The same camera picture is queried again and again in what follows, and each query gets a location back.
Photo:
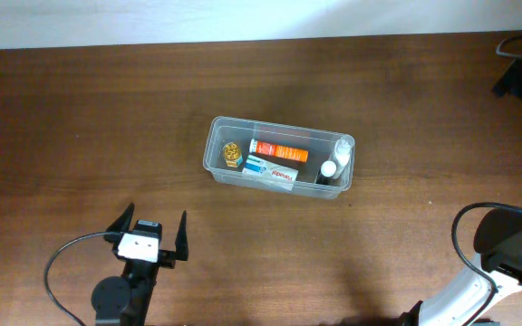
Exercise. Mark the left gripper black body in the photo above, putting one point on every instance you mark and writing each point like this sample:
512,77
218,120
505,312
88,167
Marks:
144,270

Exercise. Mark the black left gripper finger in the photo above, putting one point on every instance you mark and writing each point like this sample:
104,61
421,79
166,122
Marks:
181,241
123,222

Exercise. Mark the gold lid balm jar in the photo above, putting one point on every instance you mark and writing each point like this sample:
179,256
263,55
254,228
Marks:
232,154

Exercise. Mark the white Panadol medicine box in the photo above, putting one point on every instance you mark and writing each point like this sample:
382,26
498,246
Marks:
270,173

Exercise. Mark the orange tablet tube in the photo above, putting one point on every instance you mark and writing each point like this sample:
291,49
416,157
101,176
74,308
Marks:
278,151

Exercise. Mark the dark bottle white cap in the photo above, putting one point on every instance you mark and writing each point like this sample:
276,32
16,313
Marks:
326,173

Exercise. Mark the clear plastic container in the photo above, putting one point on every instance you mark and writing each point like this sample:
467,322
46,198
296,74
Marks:
319,144

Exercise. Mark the white spray bottle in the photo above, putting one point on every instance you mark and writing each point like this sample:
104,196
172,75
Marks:
341,154

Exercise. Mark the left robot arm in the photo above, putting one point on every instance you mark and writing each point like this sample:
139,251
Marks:
125,299

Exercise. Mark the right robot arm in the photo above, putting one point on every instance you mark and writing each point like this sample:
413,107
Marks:
492,274

